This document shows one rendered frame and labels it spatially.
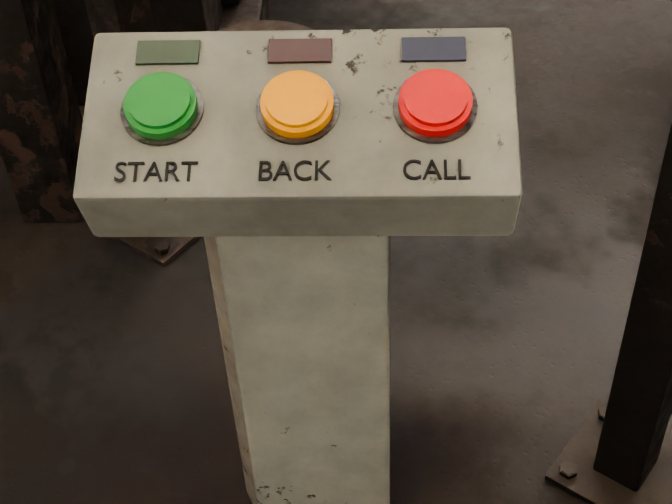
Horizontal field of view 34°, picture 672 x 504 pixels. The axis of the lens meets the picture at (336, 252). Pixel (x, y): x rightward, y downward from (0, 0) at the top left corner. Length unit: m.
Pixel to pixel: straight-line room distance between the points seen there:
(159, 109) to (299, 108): 0.08
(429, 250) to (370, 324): 0.71
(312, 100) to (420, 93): 0.06
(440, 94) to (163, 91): 0.15
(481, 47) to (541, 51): 1.10
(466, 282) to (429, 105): 0.76
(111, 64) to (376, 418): 0.29
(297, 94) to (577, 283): 0.80
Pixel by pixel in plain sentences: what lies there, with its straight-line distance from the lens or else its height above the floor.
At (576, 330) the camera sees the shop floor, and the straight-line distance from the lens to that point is 1.30.
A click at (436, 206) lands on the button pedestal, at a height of 0.57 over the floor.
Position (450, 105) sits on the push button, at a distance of 0.59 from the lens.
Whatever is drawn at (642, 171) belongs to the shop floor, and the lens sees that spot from 1.52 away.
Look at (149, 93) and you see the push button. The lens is 0.61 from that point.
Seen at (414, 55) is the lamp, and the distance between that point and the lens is 0.62.
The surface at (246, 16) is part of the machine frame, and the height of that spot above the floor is 0.07.
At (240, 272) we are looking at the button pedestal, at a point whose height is 0.51.
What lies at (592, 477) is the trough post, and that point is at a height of 0.01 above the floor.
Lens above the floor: 0.96
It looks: 45 degrees down
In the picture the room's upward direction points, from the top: 3 degrees counter-clockwise
